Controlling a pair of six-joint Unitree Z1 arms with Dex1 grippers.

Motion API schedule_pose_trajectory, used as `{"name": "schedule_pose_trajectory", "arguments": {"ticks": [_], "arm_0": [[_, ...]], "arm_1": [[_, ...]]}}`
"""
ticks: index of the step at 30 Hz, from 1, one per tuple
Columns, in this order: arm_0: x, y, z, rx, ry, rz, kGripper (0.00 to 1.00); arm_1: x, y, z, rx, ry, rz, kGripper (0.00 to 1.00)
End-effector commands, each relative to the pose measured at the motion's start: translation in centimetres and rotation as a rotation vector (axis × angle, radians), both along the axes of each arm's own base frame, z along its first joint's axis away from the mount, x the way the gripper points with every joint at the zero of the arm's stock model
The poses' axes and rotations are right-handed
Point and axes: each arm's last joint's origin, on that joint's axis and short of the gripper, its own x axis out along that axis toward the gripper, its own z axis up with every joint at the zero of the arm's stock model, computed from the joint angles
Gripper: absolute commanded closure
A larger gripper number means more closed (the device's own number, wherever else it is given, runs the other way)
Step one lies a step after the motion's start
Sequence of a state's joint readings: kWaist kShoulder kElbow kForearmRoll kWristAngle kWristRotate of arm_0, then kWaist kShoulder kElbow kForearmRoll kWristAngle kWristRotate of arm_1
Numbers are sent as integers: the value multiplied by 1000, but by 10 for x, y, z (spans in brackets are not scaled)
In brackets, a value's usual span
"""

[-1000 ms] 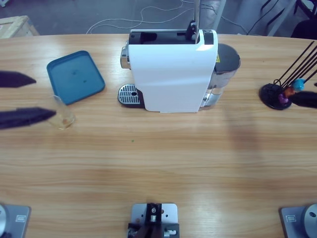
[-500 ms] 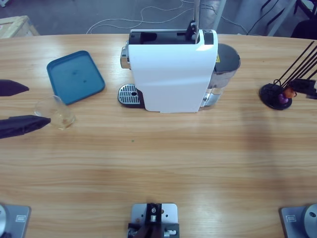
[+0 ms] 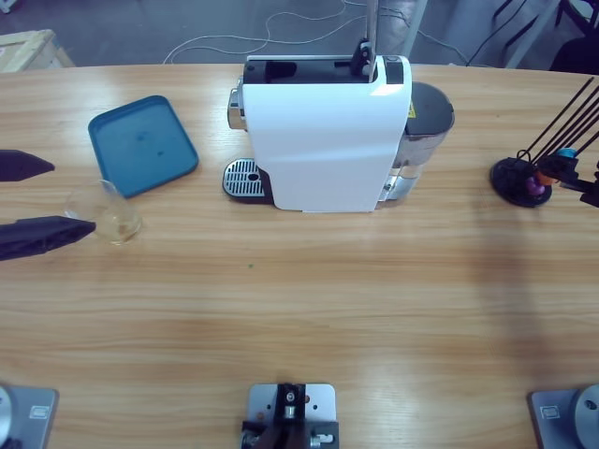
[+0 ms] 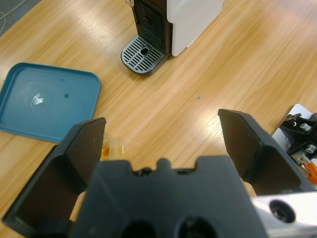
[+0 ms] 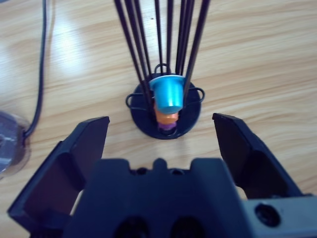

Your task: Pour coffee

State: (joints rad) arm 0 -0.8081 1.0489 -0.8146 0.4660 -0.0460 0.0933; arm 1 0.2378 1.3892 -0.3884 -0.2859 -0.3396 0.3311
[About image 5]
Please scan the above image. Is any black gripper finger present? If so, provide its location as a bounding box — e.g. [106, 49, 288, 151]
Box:
[212, 113, 305, 199]
[6, 116, 110, 238]

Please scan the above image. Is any blue coffee capsule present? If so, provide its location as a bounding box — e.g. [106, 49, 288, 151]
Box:
[149, 74, 186, 115]

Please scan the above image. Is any purple coffee capsule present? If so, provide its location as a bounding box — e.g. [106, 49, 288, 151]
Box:
[158, 122, 178, 132]

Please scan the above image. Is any orange coffee capsule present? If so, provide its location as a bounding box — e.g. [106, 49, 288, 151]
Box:
[154, 109, 179, 126]

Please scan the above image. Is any clear water tank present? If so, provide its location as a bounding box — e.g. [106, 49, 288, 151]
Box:
[0, 110, 33, 179]

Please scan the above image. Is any black wire capsule holder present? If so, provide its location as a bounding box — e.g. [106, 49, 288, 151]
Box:
[114, 0, 211, 142]

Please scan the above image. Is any black machine power cord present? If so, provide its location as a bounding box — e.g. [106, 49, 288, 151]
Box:
[23, 0, 48, 137]

